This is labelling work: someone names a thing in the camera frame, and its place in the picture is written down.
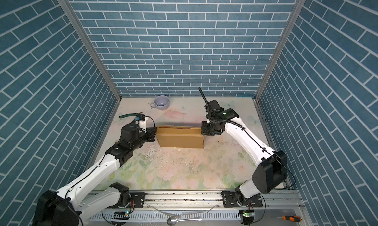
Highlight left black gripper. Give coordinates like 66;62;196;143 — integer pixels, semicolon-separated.
130;126;158;152

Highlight brown cardboard box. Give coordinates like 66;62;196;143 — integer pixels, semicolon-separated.
156;126;204;149

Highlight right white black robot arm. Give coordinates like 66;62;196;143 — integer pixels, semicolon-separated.
201;100;288;201

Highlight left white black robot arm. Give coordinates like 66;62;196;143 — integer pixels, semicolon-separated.
32;122;157;226

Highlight lavender ceramic cup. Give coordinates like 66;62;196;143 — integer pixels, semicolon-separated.
150;95;170;110

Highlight clear plastic strip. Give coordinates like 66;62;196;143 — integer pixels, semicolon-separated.
147;204;219;218

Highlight metal spoon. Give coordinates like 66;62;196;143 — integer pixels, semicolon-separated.
166;216;202;226

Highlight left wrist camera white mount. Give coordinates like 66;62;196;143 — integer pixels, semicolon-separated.
135;113;148;130

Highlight green handled pliers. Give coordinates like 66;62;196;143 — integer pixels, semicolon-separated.
119;112;145;120

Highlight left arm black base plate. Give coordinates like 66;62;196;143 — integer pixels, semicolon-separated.
117;192;146;210

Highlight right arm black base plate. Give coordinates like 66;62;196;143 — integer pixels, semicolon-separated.
221;190;263;208

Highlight aluminium front rail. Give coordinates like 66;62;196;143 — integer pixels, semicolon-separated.
130;190;305;210

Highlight orange handled screwdriver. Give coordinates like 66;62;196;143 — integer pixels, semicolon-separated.
269;215;302;222

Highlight aluminium corner post right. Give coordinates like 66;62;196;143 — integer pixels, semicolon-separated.
255;0;306;101

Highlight aluminium corner post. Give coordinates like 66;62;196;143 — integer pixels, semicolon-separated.
57;0;122;101
255;0;306;101

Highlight aluminium corner post left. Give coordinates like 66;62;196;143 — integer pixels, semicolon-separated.
57;0;122;101

